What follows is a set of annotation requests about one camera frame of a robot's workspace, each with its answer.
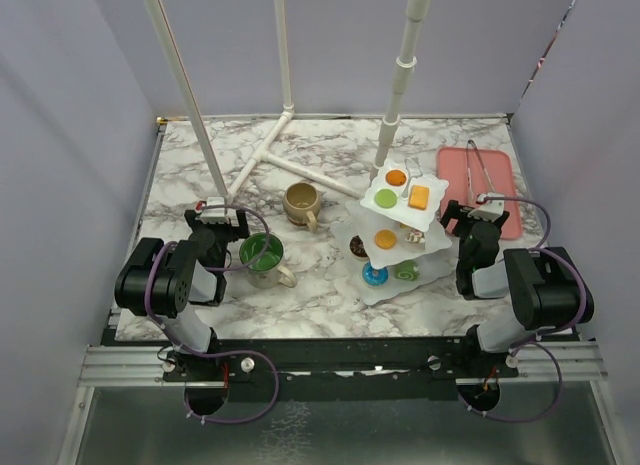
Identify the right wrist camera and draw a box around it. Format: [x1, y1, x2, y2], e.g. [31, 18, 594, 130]
[469, 192, 505, 222]

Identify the yellow round biscuit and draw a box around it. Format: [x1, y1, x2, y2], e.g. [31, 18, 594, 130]
[374, 229, 397, 250]

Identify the white pvc frame left pole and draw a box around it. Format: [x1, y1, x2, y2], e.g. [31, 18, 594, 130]
[143, 0, 231, 202]

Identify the blue frosted donut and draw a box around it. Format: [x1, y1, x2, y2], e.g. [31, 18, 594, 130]
[361, 262, 389, 289]

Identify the beige ceramic cup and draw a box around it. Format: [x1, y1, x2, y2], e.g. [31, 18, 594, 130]
[283, 182, 322, 233]

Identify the green round pastry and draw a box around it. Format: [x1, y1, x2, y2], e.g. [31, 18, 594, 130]
[374, 189, 397, 209]

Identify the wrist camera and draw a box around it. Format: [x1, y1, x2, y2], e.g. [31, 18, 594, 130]
[195, 197, 232, 224]
[469, 192, 505, 222]

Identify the chocolate swiss roll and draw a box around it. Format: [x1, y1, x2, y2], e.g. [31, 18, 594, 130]
[405, 229, 426, 247]

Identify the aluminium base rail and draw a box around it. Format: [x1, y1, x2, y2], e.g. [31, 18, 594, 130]
[79, 341, 608, 387]

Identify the orange cookie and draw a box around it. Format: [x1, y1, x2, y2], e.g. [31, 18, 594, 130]
[385, 169, 407, 187]

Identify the white tiered serving stand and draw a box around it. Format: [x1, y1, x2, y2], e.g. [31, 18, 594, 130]
[331, 158, 453, 305]

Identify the pink serving tray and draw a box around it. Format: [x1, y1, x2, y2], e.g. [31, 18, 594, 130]
[436, 147, 517, 213]

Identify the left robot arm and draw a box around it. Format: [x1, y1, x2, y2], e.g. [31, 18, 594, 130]
[114, 202, 249, 380]

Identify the white pvc frame middle pole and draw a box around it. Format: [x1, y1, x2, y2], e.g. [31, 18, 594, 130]
[229, 0, 362, 200]

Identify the white pvc frame right pole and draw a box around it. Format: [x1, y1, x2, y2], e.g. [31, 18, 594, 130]
[370, 0, 432, 180]

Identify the green ceramic mug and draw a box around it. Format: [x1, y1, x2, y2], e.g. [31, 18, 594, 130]
[239, 233, 298, 289]

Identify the white pvc frame pole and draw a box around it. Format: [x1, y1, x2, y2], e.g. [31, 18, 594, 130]
[143, 0, 231, 202]
[229, 0, 362, 200]
[370, 0, 432, 180]

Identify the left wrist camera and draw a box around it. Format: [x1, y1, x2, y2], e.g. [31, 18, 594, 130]
[195, 197, 232, 224]

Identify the chocolate donut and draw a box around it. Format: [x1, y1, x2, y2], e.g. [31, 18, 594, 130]
[349, 235, 369, 261]

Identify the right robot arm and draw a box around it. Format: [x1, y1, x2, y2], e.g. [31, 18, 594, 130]
[440, 194, 595, 376]

